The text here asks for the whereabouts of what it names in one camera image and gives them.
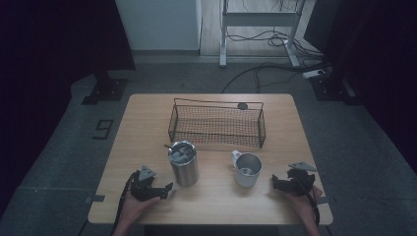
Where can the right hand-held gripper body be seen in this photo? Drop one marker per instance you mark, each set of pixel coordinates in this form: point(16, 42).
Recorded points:
point(300, 183)

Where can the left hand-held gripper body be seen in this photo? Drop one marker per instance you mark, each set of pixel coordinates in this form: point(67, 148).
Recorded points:
point(144, 189)

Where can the steel tumbler with lid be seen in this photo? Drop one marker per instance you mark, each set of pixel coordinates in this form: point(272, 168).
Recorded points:
point(185, 168)

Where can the white mug with steel inside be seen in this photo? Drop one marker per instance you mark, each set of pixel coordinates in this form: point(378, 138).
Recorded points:
point(247, 172)

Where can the person's left hand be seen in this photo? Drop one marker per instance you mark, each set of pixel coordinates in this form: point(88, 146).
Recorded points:
point(136, 208)

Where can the person's right hand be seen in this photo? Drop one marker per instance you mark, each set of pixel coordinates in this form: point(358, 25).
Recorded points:
point(303, 205)

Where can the grey tape piece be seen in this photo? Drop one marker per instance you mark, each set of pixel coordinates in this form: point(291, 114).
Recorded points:
point(95, 198)
point(324, 200)

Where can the black round disc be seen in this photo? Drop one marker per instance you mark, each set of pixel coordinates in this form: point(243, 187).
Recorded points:
point(242, 106)

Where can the black stand base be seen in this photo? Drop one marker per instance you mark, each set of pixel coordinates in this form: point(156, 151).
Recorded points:
point(331, 88)
point(106, 89)

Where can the white power strip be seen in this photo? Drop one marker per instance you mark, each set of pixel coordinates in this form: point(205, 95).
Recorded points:
point(314, 73)

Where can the dark curtain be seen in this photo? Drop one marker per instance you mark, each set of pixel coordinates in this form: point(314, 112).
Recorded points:
point(377, 49)
point(49, 49)

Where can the white desk frame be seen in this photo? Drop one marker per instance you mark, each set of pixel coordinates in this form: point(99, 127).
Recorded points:
point(259, 19)

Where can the white wall panel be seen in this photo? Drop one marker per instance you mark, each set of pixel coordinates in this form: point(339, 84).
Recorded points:
point(160, 24)

